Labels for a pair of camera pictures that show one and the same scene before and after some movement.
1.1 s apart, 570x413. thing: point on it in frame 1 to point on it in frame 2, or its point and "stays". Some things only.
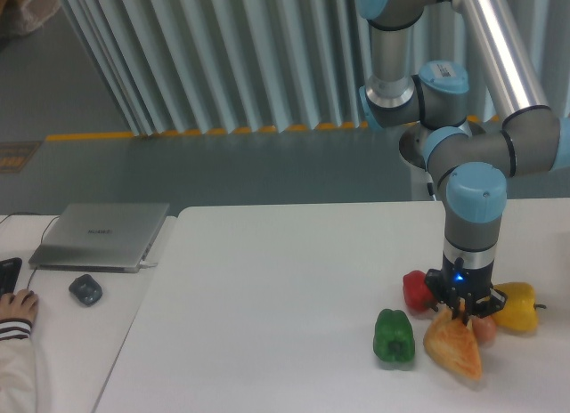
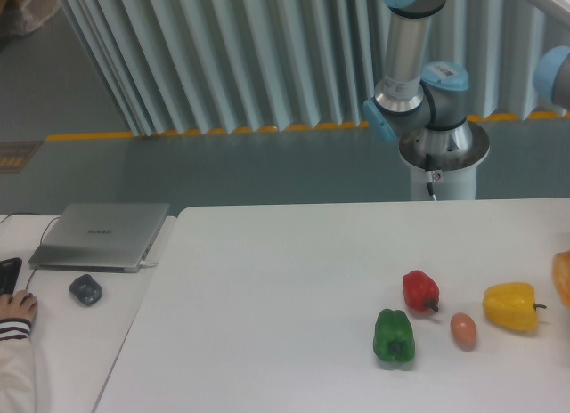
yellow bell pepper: (519, 312) stays
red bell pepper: (416, 291) stays
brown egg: (484, 327) to (464, 330)
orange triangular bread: (453, 344) to (561, 273)
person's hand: (20, 305) stays
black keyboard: (9, 271) stays
